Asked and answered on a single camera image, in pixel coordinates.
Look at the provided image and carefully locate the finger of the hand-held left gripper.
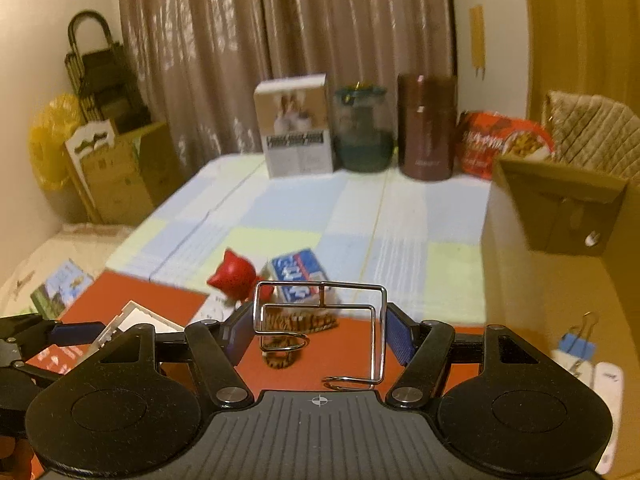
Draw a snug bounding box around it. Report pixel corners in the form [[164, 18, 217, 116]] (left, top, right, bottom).
[[0, 312, 110, 362]]

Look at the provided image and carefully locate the dark glass jar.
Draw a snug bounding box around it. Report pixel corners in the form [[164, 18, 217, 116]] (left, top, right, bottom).
[[332, 81, 394, 174]]

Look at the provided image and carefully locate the white bed sheet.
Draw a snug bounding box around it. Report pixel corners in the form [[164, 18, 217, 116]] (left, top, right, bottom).
[[0, 221, 137, 322]]

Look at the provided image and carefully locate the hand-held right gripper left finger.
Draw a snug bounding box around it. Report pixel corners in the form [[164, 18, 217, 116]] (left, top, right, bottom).
[[95, 302, 257, 409]]

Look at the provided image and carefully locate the worn cardboard carton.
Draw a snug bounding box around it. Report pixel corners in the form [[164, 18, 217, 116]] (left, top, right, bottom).
[[65, 120, 184, 227]]

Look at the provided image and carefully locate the person's left hand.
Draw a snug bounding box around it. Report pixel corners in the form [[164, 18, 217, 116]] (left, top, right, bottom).
[[0, 435, 34, 480]]

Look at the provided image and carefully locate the brown thermos canister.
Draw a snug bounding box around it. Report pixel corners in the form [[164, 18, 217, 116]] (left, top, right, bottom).
[[397, 73, 459, 182]]

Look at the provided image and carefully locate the wooden door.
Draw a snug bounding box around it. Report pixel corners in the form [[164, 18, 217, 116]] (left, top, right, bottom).
[[521, 0, 640, 128]]

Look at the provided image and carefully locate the white remote control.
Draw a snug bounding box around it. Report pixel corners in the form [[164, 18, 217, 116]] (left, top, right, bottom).
[[591, 361, 624, 474]]

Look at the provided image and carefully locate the red snack packet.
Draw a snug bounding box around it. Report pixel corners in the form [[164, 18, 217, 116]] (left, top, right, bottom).
[[456, 111, 556, 182]]

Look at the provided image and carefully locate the brown patterned curtain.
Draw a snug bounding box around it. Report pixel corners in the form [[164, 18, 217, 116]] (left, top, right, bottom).
[[116, 0, 457, 192]]

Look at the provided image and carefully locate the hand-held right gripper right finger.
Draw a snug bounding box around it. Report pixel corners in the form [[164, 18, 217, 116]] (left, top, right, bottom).
[[381, 302, 555, 407]]

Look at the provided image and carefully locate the tiger striped toy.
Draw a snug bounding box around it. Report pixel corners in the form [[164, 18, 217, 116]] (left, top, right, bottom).
[[259, 306, 342, 372]]

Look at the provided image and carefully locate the white cardboard carry handle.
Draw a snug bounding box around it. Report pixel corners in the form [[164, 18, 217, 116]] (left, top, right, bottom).
[[64, 119, 118, 162]]

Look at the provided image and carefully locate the metal wire holder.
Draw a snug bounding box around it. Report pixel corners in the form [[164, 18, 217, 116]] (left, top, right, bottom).
[[252, 281, 389, 392]]

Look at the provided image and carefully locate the red printed cardboard sheet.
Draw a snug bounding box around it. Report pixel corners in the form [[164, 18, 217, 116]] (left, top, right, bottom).
[[24, 270, 488, 480]]

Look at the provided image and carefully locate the quilted beige cushion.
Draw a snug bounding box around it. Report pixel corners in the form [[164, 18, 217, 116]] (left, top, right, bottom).
[[541, 90, 640, 182]]

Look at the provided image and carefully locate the yellow plastic bag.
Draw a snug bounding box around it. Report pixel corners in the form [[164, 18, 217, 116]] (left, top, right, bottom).
[[28, 93, 84, 192]]

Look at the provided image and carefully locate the blue binder clip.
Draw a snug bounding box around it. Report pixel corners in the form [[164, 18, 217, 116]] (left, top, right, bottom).
[[556, 311, 602, 377]]

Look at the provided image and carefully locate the pastel checked mat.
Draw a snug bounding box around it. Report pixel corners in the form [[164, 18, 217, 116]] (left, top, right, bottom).
[[104, 154, 493, 325]]

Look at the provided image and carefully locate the wooden wall hanging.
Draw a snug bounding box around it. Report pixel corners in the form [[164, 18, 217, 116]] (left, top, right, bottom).
[[468, 4, 487, 81]]

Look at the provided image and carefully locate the red cat figurine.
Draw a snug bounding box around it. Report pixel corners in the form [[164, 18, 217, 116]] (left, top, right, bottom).
[[207, 248, 264, 307]]

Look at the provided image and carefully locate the white product box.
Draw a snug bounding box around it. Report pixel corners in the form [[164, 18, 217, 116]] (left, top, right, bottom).
[[253, 73, 335, 180]]

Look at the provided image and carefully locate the blue floss pick box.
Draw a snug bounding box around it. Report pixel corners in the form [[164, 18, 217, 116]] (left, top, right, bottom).
[[267, 249, 344, 312]]

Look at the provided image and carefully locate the brown cardboard box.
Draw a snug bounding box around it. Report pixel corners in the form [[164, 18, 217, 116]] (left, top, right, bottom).
[[479, 152, 640, 480]]

